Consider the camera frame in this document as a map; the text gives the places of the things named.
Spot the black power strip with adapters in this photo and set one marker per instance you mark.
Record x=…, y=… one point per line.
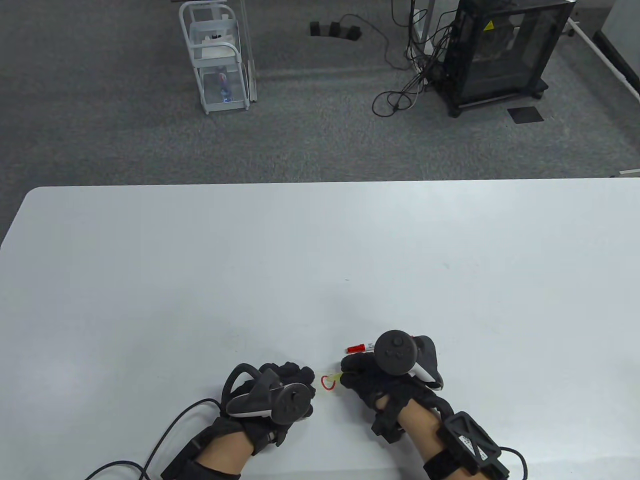
x=335, y=30

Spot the grey white right hand controller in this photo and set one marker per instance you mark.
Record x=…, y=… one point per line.
x=400, y=352

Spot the yellow glitter glue pen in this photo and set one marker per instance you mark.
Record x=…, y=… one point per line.
x=339, y=378

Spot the person's left forearm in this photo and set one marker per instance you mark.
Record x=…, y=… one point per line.
x=225, y=452

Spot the black left forearm sleeve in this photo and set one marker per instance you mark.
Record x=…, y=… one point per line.
x=195, y=462

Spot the black right forearm tracker box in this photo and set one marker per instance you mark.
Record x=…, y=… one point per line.
x=470, y=440

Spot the person's right hand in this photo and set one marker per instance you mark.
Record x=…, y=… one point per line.
x=375, y=387

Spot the person's left hand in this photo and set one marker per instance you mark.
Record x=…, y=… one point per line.
x=250, y=430

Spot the red and white whiteboard marker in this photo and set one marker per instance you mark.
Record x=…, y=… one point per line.
x=359, y=347

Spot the white metal table leg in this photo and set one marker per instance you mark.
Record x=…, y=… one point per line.
x=422, y=25

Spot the black glass equipment cabinet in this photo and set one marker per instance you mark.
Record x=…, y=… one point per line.
x=500, y=50

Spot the black square floor plate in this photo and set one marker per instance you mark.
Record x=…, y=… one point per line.
x=525, y=115

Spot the person's right forearm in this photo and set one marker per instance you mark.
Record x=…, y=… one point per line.
x=425, y=430

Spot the lined paper strip heart outline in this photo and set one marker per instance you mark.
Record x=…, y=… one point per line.
x=328, y=383

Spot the dark grey left hand controller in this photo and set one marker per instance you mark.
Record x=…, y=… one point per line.
x=280, y=402

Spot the white floor rail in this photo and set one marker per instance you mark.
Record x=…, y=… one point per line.
x=600, y=55

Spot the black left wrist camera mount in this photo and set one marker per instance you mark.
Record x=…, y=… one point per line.
x=267, y=440

